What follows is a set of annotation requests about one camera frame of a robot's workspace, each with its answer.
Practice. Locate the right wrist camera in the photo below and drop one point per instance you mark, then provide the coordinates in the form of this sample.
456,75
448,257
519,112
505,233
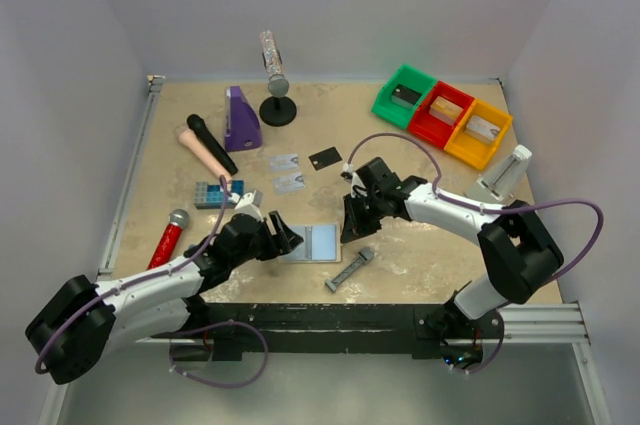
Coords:
357,188

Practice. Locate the silver credit card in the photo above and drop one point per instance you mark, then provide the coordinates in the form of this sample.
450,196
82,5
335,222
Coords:
284,162

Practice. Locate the purple wedge holder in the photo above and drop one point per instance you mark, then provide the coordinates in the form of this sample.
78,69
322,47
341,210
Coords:
242,129

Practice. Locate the yellow storage bin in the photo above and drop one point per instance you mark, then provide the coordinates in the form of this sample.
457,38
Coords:
471,151

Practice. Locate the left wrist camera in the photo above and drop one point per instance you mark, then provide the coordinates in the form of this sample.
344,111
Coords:
249,204

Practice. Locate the blue toy brick block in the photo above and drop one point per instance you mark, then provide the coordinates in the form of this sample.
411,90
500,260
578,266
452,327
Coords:
210,196

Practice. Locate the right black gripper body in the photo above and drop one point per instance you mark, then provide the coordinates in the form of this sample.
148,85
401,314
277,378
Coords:
361,204

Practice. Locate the green storage bin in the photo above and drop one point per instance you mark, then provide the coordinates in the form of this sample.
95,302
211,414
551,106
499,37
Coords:
410,77

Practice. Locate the black base frame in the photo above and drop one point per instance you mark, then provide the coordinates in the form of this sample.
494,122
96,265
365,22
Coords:
422,331

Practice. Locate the grey truss bar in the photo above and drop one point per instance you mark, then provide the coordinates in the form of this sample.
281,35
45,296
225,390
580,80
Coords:
363,257

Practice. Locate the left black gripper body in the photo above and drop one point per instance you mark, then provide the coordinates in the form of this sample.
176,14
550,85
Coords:
273,236

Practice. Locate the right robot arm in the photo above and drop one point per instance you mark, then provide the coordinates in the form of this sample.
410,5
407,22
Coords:
519,254

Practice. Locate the black card in green bin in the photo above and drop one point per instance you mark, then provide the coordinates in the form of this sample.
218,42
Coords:
404,96

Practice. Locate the black credit card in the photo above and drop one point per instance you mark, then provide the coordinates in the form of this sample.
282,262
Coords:
325,158

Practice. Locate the white grey stand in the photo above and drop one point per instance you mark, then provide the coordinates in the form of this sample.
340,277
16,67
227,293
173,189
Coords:
497,184

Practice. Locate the glitter microphone on stand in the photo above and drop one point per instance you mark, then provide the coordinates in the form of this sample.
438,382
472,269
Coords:
278,85

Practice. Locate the aluminium frame rail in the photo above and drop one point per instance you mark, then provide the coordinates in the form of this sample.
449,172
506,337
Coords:
107,262

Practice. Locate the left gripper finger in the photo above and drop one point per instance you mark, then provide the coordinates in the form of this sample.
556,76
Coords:
293,241
283,234

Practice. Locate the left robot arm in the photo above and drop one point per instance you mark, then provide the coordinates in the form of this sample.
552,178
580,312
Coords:
85,320

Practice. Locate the red storage bin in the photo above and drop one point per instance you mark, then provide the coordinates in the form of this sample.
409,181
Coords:
431,130

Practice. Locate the beige microphone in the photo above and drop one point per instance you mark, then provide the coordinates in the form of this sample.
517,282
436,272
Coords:
188,139

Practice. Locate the tan card in red bin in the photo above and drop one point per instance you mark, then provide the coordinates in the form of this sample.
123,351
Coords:
445,110

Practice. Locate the black round stand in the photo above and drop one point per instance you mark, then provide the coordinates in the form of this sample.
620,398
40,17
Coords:
277,112

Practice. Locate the white gold credit card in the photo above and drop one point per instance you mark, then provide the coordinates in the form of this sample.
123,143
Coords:
289,183

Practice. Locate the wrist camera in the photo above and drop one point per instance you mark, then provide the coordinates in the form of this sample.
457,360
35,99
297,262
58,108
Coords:
249,204
357,188

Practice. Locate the red glitter microphone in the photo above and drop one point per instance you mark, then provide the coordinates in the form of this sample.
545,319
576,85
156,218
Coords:
178,220

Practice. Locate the white card in yellow bin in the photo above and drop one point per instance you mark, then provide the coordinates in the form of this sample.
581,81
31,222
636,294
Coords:
482,130

